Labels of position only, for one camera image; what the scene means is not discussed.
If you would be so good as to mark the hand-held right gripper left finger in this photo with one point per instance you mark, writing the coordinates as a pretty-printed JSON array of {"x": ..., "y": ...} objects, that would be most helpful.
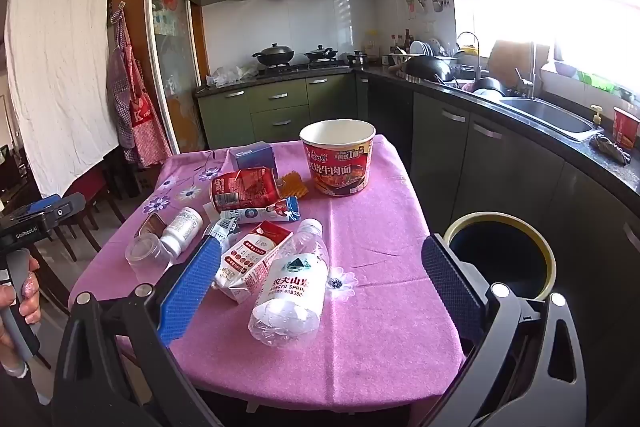
[{"x": 192, "y": 287}]

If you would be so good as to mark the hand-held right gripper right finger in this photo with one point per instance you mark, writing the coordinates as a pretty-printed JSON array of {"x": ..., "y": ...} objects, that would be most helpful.
[{"x": 450, "y": 287}]

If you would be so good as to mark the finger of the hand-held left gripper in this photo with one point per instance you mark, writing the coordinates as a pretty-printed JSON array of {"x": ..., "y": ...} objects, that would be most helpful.
[{"x": 65, "y": 208}]

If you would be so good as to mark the clear plastic cup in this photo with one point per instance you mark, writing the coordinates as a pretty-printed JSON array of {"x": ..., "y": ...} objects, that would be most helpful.
[{"x": 145, "y": 257}]

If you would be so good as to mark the round yellow-rimmed trash bin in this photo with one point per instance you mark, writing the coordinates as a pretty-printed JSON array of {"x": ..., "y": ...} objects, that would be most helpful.
[{"x": 500, "y": 252}]

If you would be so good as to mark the red white milk carton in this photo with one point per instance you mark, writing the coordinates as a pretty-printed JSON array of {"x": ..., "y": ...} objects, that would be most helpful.
[{"x": 250, "y": 257}]

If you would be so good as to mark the silver foil wrapper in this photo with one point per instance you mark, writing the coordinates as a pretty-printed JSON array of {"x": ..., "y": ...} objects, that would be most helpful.
[{"x": 222, "y": 227}]

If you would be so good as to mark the small metal tin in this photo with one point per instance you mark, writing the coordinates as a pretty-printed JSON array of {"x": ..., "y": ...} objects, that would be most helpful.
[{"x": 152, "y": 224}]

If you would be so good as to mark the clear plastic water bottle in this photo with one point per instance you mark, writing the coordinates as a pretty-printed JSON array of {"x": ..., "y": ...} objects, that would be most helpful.
[{"x": 290, "y": 292}]

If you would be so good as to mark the red drink can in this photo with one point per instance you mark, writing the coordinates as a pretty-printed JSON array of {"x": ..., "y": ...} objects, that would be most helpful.
[{"x": 242, "y": 189}]

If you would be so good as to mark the orange foam fruit net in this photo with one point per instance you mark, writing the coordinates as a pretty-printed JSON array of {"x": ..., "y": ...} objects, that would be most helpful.
[{"x": 292, "y": 184}]

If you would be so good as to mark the small blue box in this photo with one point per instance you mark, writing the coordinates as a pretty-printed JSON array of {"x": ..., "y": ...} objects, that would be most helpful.
[{"x": 255, "y": 154}]

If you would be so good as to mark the instant noodle paper cup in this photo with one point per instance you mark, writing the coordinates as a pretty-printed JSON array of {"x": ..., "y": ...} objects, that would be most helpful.
[{"x": 340, "y": 167}]

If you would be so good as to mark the person's left forearm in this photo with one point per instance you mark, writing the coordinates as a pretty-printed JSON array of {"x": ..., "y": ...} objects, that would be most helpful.
[{"x": 20, "y": 382}]

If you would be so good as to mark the person's left hand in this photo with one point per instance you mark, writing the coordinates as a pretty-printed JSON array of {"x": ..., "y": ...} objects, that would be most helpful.
[{"x": 31, "y": 299}]

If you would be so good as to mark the dark wooden chair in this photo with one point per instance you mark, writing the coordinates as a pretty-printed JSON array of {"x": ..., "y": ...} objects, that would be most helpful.
[{"x": 85, "y": 187}]

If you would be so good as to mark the pink floral tablecloth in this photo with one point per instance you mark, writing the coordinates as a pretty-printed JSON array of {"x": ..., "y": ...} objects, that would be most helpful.
[{"x": 380, "y": 257}]

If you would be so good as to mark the red checked apron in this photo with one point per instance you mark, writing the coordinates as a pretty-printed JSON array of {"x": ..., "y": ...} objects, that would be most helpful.
[{"x": 147, "y": 117}]

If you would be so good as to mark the purple checked apron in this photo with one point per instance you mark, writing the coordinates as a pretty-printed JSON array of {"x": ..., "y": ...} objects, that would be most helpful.
[{"x": 117, "y": 97}]

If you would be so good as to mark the dark lower cabinets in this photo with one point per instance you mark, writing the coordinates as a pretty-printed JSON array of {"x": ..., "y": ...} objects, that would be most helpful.
[{"x": 500, "y": 167}]

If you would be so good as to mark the white hanging sheet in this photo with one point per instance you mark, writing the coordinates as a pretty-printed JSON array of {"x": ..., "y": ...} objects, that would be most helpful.
[{"x": 60, "y": 57}]

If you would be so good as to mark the black countertop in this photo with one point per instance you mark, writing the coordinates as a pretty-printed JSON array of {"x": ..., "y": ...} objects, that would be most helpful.
[{"x": 575, "y": 157}]

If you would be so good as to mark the sliding glass door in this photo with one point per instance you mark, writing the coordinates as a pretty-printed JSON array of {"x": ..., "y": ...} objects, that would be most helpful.
[{"x": 172, "y": 57}]

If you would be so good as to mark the steel sink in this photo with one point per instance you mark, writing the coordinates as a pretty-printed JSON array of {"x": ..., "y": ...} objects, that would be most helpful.
[{"x": 550, "y": 117}]

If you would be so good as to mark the green lower cabinets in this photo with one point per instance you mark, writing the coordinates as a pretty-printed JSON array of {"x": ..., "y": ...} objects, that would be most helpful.
[{"x": 280, "y": 107}]

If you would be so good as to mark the black pot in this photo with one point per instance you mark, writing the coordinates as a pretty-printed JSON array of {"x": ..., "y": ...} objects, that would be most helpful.
[{"x": 487, "y": 86}]

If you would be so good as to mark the dark cloth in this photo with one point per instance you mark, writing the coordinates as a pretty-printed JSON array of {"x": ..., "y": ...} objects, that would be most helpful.
[{"x": 610, "y": 149}]

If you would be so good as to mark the plastic bags on counter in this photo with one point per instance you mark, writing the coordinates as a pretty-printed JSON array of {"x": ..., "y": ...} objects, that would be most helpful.
[{"x": 230, "y": 74}]

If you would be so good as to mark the black wok without lid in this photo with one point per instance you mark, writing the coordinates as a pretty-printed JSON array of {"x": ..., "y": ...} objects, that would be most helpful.
[{"x": 430, "y": 68}]

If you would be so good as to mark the pump dispenser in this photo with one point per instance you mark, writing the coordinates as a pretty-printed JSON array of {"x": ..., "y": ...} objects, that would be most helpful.
[{"x": 596, "y": 114}]

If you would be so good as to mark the steel sink faucet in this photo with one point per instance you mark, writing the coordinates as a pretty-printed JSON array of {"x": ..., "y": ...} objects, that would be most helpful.
[{"x": 530, "y": 72}]

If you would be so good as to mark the wooden cutting board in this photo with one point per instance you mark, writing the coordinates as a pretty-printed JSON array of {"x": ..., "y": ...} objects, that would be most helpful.
[{"x": 505, "y": 62}]

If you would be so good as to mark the gooseneck faucet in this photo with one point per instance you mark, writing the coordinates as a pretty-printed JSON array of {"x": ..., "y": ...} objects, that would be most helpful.
[{"x": 477, "y": 57}]

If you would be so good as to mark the red paper cup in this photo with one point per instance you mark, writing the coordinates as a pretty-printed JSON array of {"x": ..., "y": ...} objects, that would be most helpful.
[{"x": 625, "y": 129}]

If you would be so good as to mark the dish rack with plates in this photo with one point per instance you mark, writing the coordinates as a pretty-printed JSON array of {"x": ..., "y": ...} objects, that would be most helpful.
[{"x": 425, "y": 49}]

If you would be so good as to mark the gas stove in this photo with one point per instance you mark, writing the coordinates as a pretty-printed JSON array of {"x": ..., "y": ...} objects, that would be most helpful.
[{"x": 300, "y": 68}]

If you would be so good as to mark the black lidded wok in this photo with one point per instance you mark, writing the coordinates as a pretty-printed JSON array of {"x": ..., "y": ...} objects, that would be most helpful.
[{"x": 275, "y": 56}]

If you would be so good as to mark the small steel pot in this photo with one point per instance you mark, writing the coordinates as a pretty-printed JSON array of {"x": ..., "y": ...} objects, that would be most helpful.
[{"x": 357, "y": 59}]

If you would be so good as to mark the purple bowl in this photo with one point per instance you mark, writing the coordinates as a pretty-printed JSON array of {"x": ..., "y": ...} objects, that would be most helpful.
[{"x": 564, "y": 68}]

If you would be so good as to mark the condiment bottles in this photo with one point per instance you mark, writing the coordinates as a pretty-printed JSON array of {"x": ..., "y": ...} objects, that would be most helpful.
[{"x": 402, "y": 42}]

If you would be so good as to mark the green plastic items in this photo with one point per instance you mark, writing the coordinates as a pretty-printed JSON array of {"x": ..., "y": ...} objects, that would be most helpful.
[{"x": 597, "y": 82}]

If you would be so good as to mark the black lidded pan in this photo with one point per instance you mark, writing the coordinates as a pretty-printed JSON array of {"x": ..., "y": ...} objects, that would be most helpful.
[{"x": 320, "y": 54}]

